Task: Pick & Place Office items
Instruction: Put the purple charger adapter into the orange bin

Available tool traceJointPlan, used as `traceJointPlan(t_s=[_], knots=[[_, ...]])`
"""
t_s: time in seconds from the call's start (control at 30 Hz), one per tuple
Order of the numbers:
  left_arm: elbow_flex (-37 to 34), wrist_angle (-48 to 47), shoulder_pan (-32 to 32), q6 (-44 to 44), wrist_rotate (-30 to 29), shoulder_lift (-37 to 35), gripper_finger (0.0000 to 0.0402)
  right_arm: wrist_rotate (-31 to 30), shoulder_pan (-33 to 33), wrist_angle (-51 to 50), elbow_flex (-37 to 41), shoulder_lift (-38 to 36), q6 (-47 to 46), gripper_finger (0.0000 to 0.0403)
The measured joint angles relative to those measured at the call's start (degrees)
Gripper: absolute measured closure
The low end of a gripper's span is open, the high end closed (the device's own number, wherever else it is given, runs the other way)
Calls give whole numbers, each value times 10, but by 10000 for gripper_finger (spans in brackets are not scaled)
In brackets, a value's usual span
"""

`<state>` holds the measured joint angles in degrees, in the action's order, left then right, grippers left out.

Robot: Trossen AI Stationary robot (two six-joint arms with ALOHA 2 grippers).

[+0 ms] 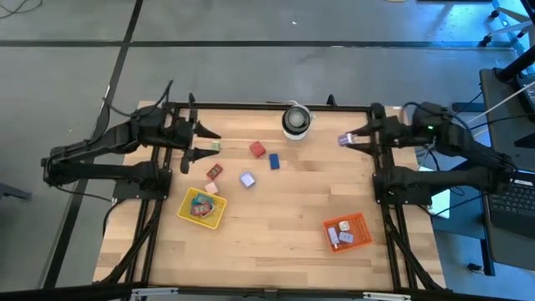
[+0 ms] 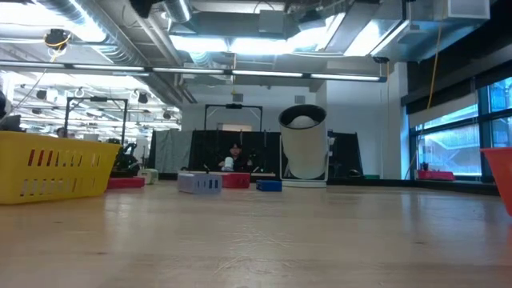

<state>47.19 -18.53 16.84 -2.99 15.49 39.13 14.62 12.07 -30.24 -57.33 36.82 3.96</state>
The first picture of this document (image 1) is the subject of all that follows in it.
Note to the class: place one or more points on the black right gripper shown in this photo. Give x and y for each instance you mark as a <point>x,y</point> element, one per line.
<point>393,131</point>

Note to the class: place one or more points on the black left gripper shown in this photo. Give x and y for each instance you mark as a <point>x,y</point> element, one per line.
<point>186,134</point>

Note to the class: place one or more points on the purple plug adapter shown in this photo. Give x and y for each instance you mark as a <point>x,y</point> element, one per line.
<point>344,139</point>

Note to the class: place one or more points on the red rectangular box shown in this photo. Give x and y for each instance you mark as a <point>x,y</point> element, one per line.
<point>257,149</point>

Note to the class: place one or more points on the yellow plastic basket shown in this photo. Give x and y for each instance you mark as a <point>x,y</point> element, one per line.
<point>186,211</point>

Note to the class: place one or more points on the blue digital clock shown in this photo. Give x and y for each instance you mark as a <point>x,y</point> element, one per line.
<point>274,161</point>

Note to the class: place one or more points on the green and white charger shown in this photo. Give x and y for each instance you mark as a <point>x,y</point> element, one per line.
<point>344,226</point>

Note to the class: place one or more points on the orange plastic basket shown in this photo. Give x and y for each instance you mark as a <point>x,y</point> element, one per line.
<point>361,234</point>

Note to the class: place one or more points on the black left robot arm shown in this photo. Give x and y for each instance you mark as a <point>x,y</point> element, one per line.
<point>96,171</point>

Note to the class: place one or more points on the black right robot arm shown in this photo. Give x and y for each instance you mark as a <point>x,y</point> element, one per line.
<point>460,177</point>

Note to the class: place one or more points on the white paper sheet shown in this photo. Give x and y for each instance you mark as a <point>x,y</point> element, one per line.
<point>441,205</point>

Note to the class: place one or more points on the black side table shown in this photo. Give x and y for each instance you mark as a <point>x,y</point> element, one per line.
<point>501,125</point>

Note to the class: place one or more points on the black laptop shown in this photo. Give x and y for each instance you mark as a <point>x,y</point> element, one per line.
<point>516,205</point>

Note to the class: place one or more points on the black monitor stand pole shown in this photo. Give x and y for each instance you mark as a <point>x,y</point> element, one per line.
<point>514,67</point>

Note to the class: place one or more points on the grey floor object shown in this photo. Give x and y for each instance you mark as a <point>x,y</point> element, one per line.
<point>12,192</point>

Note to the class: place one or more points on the green wall charger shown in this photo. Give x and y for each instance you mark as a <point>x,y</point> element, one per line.
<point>215,145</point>

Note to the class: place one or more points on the pink wall charger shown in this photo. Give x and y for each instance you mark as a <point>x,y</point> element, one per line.
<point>211,188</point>

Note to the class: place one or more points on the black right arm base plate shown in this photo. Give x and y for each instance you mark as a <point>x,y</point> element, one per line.
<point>401,200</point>

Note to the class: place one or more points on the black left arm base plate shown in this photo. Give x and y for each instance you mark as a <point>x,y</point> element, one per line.
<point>125,193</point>

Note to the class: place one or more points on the silver frame bracket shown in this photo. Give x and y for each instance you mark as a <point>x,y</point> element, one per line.
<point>154,292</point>
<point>386,296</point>

